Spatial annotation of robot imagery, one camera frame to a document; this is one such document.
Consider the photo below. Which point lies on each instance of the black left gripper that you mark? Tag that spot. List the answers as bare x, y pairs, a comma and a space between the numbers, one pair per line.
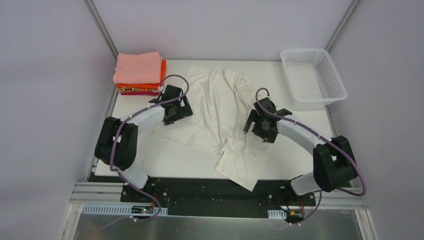
180, 110

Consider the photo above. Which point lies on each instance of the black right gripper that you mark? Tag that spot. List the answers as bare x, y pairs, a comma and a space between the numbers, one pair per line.
257, 125

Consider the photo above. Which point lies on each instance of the cream white t shirt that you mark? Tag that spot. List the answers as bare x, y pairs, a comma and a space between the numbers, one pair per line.
221, 101

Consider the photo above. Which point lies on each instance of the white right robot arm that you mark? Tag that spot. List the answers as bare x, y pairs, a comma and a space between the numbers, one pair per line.
333, 163

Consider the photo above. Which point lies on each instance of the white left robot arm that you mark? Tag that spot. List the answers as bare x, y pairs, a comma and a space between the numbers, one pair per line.
118, 139

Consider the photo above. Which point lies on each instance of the orange folded t shirt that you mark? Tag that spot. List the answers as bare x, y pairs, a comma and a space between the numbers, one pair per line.
149, 86

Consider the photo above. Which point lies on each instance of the magenta folded t shirt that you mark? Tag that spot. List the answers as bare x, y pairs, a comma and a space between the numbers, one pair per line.
140, 93

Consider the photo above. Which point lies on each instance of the brown patterned folded t shirt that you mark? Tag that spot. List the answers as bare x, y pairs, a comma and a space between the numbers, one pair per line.
136, 89

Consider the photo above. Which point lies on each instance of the pink folded t shirt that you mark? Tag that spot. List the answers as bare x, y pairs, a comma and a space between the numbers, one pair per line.
137, 68

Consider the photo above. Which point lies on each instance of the white plastic basket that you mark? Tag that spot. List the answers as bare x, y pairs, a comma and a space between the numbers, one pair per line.
312, 78

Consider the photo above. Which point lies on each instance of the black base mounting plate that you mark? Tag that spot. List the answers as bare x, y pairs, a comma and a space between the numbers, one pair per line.
199, 197

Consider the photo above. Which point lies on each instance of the right white cable duct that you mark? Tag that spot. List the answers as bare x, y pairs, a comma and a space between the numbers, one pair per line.
277, 214

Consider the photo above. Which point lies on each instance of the white cable duct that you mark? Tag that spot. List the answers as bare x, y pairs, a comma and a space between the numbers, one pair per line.
277, 214
123, 210

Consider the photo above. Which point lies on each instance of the left white cable duct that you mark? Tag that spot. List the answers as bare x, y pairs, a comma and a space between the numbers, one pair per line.
123, 210

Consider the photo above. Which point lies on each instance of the aluminium frame rail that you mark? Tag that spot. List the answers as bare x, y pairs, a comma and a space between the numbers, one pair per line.
110, 193

